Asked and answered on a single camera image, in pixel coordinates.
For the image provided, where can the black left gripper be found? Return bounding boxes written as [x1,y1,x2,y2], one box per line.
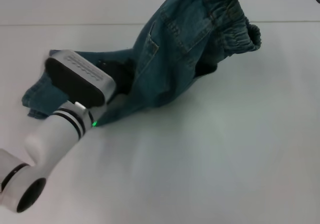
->
[98,57,137,95]

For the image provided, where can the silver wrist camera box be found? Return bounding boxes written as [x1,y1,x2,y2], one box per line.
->
[43,49,117,109]

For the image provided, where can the blue denim shorts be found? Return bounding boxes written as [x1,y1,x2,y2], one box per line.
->
[21,0,264,131]

